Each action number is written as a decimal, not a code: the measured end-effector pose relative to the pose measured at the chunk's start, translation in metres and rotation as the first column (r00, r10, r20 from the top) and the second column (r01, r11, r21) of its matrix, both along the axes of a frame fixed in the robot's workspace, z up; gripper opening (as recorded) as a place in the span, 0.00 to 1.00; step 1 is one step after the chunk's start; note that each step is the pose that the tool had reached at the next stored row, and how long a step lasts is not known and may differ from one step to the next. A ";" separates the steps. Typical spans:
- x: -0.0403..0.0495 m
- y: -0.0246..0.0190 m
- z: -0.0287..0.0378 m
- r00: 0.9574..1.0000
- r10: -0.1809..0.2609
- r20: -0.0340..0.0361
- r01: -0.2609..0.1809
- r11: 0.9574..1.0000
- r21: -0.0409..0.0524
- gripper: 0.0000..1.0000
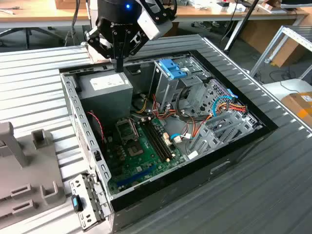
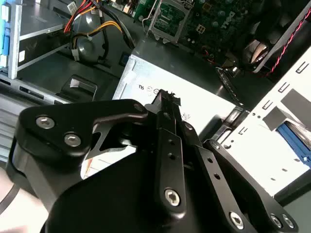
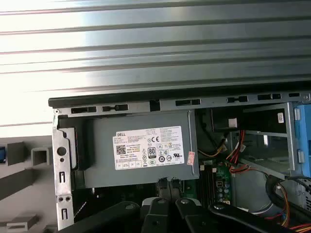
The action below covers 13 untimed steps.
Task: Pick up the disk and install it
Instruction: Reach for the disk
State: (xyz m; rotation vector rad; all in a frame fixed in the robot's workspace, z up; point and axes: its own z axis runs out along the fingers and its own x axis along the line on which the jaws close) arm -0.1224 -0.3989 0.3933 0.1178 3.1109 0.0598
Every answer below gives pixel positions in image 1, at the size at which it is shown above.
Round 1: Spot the perforated metal drive cage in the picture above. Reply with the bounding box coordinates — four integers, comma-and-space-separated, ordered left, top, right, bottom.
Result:
195, 78, 241, 119

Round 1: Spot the blue expansion slot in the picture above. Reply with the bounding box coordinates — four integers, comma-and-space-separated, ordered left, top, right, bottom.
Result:
116, 165, 157, 188

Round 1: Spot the aluminium profile frame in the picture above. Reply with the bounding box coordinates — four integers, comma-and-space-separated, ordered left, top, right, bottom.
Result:
250, 25, 312, 78

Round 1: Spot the thick black wire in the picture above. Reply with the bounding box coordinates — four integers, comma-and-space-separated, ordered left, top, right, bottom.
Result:
176, 86, 193, 115

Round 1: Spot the green motherboard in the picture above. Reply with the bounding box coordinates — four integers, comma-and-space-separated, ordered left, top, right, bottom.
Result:
104, 114, 189, 196

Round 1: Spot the grey parts rack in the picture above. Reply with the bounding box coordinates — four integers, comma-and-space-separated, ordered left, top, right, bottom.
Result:
0, 121, 67, 221

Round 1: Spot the grey metal disk bay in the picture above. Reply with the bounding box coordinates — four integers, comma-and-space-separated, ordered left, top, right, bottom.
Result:
186, 112, 265, 156

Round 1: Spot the red black fan wire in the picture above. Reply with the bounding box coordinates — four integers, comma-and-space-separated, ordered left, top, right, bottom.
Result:
87, 111, 106, 144

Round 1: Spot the long wooden desk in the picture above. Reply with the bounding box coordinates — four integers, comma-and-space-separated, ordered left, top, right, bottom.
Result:
0, 0, 310, 29

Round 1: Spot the white paper pile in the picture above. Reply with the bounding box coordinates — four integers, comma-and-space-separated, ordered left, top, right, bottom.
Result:
189, 0, 215, 11

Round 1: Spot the small brown cardboard box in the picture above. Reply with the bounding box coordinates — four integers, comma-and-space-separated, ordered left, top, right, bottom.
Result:
55, 0, 90, 10

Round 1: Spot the black stand pole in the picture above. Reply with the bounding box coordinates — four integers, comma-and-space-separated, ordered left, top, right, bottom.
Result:
223, 0, 259, 53

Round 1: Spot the blue plastic drive latch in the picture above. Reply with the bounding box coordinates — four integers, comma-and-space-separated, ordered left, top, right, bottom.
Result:
157, 59, 190, 80

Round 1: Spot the blue data wire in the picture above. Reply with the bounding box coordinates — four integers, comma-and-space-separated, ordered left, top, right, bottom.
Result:
211, 96, 239, 118

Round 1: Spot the orange red power wire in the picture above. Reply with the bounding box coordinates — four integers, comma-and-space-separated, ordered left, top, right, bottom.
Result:
217, 101, 249, 115

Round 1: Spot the square brown base plate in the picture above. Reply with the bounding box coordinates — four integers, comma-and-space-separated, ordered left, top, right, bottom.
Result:
87, 45, 109, 64

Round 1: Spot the black office chair base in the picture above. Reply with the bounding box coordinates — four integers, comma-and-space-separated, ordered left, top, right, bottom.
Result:
0, 26, 63, 48

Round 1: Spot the black RAM slot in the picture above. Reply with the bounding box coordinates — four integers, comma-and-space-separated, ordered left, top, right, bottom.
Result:
145, 120, 170, 161
142, 121, 167, 163
148, 119, 173, 159
151, 118, 176, 157

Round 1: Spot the CPU socket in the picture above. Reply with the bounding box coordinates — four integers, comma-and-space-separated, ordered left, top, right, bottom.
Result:
126, 141, 145, 157

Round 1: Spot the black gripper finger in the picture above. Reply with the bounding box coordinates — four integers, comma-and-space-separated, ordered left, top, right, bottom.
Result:
85, 26, 120, 73
119, 29, 150, 73

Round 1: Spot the grey power supply box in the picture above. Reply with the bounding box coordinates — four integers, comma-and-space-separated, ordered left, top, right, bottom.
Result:
77, 70, 134, 120

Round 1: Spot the silver slot bracket cover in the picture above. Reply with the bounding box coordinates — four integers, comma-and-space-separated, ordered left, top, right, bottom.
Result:
69, 172, 114, 232

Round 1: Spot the metal socket cover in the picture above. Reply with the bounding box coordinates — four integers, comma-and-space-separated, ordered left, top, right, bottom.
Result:
115, 117, 139, 142

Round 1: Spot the grey metal drive cage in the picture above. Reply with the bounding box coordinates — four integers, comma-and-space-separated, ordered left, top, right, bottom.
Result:
150, 55, 210, 115

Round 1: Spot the labelled cardboard box orange stripe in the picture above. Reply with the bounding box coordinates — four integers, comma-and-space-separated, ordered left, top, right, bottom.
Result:
281, 91, 312, 125

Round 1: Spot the orange black wire bundle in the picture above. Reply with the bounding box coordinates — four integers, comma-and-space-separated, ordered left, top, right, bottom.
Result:
181, 114, 213, 147

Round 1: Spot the black monitor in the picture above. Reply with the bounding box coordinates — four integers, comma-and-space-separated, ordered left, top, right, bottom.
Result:
280, 0, 304, 11

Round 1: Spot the white table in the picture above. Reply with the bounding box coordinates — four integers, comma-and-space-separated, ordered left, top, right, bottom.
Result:
263, 78, 312, 103

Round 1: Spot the red orange wire bundle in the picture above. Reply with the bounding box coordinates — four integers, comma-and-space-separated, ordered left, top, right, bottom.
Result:
152, 94, 177, 120

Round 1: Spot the open black PC case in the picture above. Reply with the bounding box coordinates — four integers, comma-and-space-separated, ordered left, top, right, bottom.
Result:
59, 50, 279, 232

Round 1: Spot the thin metal locking lever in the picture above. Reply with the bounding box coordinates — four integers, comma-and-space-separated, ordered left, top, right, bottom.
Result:
130, 117, 139, 142

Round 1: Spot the blue black bracket latch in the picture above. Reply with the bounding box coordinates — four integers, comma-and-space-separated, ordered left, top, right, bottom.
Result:
71, 194, 83, 212

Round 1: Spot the yellow black wire bundle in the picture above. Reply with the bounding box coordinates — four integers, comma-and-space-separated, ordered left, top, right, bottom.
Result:
133, 94, 149, 114

